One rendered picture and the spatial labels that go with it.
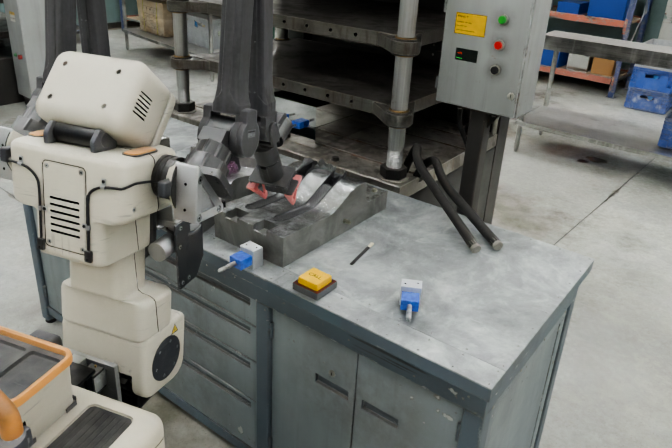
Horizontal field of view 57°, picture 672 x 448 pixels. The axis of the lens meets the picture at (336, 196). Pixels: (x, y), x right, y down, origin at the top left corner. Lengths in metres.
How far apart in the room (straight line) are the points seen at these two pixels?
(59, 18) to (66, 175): 0.39
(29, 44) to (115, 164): 4.73
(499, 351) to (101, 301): 0.86
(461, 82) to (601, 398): 1.35
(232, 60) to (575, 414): 1.90
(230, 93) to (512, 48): 1.11
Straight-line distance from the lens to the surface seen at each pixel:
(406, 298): 1.49
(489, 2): 2.12
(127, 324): 1.39
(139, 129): 1.23
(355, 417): 1.72
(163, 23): 7.68
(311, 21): 2.44
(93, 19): 1.56
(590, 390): 2.75
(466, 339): 1.46
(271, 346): 1.82
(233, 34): 1.23
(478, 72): 2.15
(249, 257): 1.62
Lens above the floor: 1.65
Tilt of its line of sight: 24 degrees down
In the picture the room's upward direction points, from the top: 3 degrees clockwise
